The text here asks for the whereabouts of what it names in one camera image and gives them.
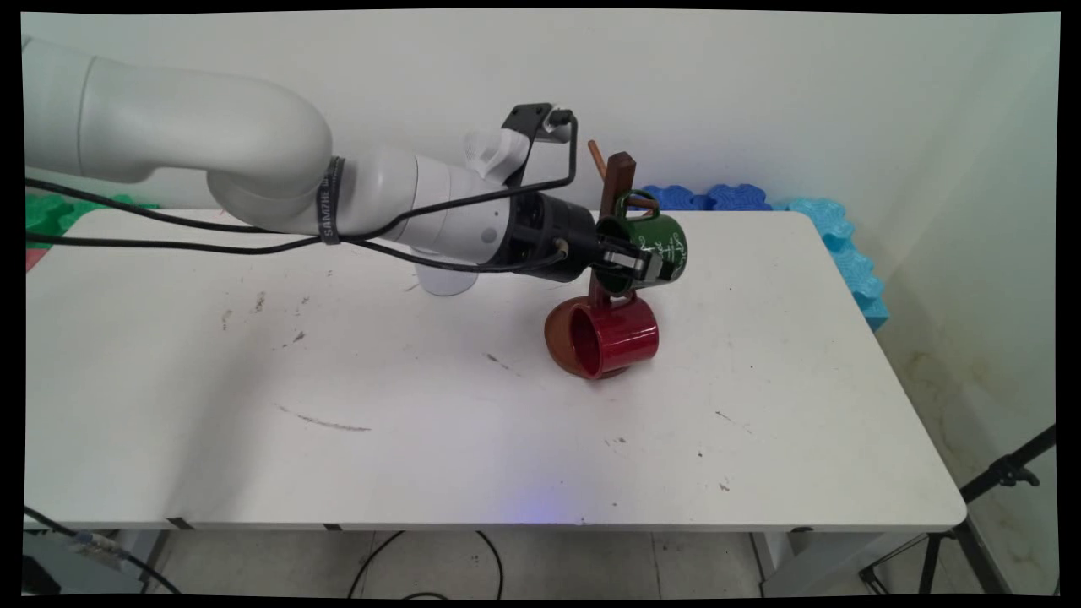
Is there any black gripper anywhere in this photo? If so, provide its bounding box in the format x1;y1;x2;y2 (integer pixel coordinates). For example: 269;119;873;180
505;192;665;293

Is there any dark green printed mug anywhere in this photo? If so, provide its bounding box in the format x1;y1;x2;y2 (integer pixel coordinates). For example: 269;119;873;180
594;191;689;298

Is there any brown wooden mug tree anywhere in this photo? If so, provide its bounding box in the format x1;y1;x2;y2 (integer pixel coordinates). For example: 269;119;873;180
543;139;661;381

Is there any red mug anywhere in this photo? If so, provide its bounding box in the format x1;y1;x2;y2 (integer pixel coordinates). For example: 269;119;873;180
567;290;660;380

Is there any blue foam mat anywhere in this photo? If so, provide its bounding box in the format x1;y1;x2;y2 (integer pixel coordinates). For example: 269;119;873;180
635;183;774;213

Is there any white enamel mug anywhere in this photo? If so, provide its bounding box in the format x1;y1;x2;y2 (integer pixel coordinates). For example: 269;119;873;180
417;265;481;297

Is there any cyan foam mat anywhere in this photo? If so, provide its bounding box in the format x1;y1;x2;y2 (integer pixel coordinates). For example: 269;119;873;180
772;197;890;332

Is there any white table leg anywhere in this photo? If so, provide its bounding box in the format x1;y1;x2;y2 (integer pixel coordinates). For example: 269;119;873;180
752;530;930;597

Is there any black tripod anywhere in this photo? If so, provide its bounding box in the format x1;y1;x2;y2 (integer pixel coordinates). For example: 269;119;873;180
860;422;1058;596

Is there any green foam mat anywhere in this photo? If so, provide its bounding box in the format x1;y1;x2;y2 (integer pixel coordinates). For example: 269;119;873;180
25;193;161;251

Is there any grey box under table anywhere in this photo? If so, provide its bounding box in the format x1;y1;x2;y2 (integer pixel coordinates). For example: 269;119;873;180
24;530;163;596

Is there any white printed camera mount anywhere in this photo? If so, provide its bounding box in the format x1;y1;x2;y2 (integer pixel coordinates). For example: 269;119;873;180
463;127;531;185

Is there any black camera cable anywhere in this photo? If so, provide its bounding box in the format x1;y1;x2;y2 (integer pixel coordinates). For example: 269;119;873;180
24;110;580;246

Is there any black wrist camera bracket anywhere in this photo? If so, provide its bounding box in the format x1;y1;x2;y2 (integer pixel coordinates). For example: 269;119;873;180
502;102;578;187

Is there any black floor cable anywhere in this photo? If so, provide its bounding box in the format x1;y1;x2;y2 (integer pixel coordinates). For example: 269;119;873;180
346;530;506;600

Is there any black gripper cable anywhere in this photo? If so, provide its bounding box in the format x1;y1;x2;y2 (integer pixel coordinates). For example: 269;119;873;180
24;231;568;274

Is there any black cable under table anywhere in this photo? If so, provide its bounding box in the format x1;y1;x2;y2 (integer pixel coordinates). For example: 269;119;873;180
24;505;183;596

